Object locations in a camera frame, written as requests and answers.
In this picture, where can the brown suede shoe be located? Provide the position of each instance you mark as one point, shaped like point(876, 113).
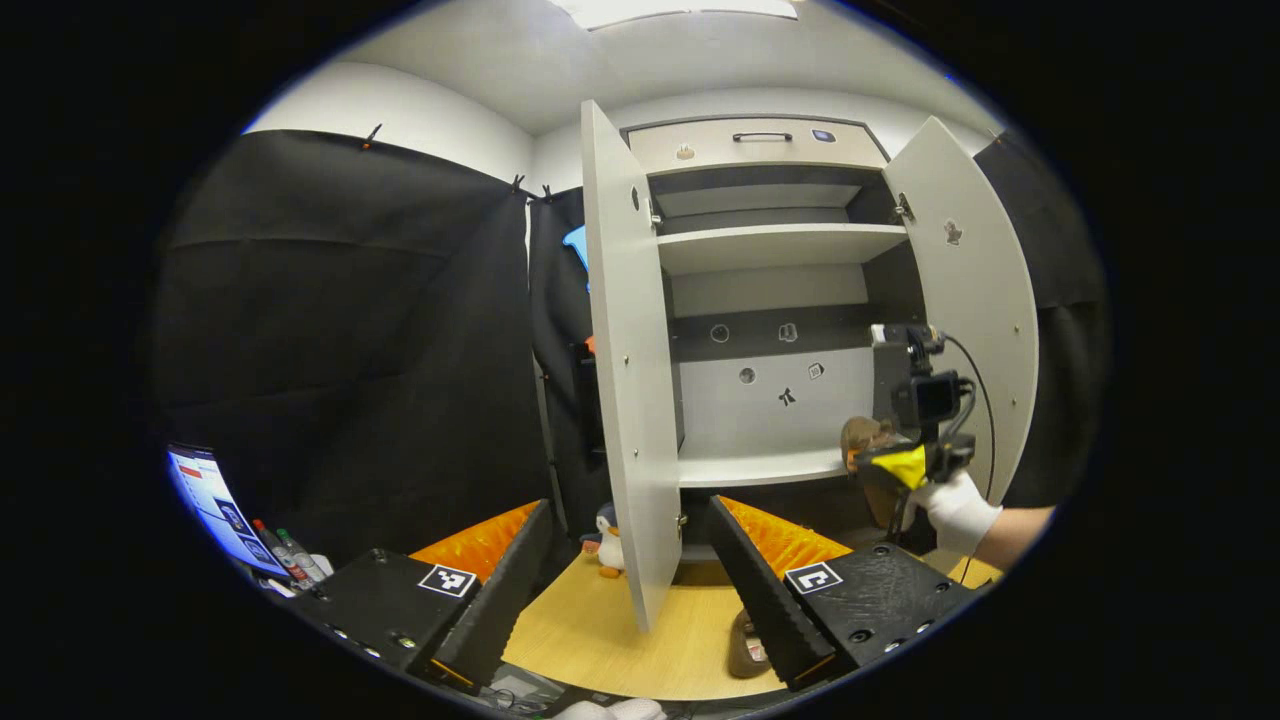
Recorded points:
point(745, 640)
point(862, 432)

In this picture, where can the small white object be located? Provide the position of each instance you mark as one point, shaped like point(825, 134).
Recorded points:
point(322, 565)

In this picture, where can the grey metal pole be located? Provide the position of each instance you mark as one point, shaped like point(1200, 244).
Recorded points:
point(549, 450)

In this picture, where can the ceiling light panel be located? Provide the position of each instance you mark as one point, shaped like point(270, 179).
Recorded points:
point(680, 10)

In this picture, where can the penguin plush toy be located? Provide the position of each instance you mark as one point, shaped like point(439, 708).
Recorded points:
point(608, 545)

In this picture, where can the green capped bottle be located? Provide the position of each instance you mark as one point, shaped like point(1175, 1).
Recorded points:
point(303, 560)

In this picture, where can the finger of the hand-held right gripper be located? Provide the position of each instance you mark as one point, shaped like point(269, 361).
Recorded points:
point(900, 468)

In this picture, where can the grey cabinet door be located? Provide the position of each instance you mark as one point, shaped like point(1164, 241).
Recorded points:
point(985, 280)
point(630, 400)

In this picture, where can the red capped bottle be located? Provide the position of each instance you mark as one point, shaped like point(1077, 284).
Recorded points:
point(280, 555)

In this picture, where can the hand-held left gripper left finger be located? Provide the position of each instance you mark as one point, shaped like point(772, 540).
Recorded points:
point(505, 600)

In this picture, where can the black backdrop cloth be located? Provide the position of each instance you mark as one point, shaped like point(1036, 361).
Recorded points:
point(350, 330)

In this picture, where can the computer monitor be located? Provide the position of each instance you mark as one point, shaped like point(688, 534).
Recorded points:
point(210, 500)

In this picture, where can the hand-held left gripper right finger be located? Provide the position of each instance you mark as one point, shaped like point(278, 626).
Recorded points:
point(765, 600)

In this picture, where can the grey shoe cabinet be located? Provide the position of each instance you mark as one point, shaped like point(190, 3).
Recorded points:
point(720, 420)

